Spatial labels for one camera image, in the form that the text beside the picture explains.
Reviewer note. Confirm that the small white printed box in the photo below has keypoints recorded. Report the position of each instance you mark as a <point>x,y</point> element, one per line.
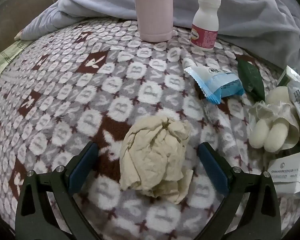
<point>287,173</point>

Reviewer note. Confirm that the beige tissue paper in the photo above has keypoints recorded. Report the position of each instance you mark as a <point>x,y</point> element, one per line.
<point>152,160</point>

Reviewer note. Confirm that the white bag of cocoons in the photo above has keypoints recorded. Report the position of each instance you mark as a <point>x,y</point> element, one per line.
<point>267,112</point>

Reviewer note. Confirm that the blue white snack wrapper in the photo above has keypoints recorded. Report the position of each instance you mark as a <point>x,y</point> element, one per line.
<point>215,82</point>

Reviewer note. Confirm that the dark green leaf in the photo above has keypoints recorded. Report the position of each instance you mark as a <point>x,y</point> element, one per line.
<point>251,80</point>

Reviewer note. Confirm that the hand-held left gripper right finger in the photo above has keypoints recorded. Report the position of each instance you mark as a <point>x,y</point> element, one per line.
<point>212,170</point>

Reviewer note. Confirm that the printed fleece blanket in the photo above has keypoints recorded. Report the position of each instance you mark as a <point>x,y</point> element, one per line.
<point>65,92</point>

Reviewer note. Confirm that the green plaid sheet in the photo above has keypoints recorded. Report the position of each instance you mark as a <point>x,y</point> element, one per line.
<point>5,57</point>

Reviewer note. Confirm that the white pill bottle red label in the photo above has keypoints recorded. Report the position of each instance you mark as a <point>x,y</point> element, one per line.
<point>205,22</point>

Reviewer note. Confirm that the pink bottle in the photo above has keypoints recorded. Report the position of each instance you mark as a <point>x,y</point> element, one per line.
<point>153,12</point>

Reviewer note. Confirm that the white oval cocoon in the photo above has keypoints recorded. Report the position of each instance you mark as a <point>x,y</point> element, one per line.
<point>258,135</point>
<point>275,136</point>
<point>277,96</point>

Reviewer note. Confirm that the lavender duvet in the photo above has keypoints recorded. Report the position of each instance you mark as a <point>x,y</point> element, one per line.
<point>240,10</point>

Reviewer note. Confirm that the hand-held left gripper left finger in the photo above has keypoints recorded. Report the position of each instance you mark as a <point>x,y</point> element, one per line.
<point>83,170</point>

